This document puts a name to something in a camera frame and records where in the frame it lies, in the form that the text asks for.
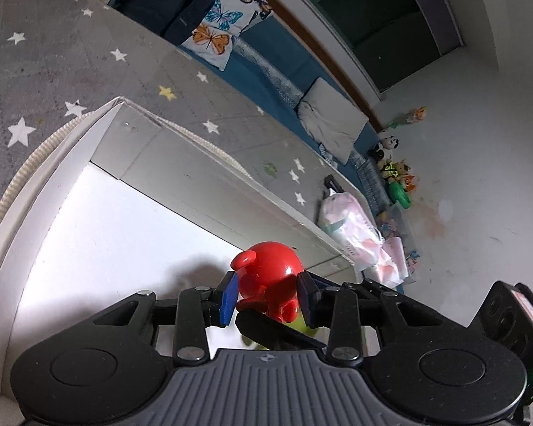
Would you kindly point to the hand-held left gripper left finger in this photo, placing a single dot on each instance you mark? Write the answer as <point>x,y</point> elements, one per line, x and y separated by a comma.
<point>228,298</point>

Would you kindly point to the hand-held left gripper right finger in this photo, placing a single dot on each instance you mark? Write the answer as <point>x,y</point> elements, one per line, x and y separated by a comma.
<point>306,296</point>

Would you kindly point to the red round toy figure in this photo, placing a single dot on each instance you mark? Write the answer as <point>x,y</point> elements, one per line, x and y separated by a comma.
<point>266,270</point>

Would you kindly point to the white cardboard box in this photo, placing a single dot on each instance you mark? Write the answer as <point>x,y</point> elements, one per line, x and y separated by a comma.
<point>115,230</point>

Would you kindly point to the pink tissue pack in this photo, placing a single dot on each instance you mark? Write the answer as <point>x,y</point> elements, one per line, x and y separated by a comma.
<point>393,259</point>
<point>342,217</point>

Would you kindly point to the clear plastic bin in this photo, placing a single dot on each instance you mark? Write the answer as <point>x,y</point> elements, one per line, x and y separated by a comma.
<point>393,224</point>

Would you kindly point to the small black object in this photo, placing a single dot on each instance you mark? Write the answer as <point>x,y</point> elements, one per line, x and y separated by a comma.
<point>331,184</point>

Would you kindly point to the green plastic toy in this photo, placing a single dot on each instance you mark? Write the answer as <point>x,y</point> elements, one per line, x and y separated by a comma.
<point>402,195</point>

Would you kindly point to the yellow vest plush toy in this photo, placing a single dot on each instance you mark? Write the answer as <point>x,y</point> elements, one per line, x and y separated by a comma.
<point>393,169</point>

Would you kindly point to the panda plush toy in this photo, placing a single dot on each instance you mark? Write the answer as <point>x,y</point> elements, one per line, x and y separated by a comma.
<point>388,143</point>

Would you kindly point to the grey pillow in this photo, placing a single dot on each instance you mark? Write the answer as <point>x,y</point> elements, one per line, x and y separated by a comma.
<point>333,120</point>

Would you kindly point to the orange haired doll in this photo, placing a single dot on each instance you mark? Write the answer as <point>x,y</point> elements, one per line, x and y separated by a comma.
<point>415,115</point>

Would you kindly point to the blue sofa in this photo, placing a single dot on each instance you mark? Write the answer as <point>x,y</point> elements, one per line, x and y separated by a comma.
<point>284,62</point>

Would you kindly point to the round woven mat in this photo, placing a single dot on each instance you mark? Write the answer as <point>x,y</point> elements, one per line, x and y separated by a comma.
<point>26,164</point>

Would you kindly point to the butterfly print pillow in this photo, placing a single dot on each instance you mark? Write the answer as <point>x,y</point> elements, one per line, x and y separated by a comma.
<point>222,22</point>

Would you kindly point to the window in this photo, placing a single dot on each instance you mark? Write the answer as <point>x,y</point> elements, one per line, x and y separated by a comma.
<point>382,9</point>

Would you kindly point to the grey star print tablecloth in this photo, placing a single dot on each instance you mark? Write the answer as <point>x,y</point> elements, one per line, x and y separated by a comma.
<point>49,53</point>

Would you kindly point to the dark blue backpack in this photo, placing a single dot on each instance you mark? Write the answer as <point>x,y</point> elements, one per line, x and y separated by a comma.
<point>168,0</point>

